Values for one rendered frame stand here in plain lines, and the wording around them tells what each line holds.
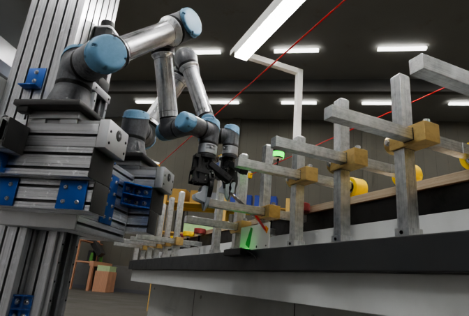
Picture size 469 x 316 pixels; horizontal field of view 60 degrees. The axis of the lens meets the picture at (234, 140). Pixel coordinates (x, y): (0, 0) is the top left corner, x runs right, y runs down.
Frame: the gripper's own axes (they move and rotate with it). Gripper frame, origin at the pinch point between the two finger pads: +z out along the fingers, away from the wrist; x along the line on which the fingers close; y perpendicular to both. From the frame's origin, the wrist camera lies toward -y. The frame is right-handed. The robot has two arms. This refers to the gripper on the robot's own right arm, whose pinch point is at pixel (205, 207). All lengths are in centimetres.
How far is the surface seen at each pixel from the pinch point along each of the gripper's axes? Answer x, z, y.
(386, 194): 45, -6, -46
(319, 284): 35, 24, -27
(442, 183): 66, -6, -46
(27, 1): -860, -596, 234
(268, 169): 26.5, -11.7, -11.4
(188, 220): -23.5, 2.0, -1.3
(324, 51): -663, -605, -520
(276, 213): 5.0, -1.6, -27.8
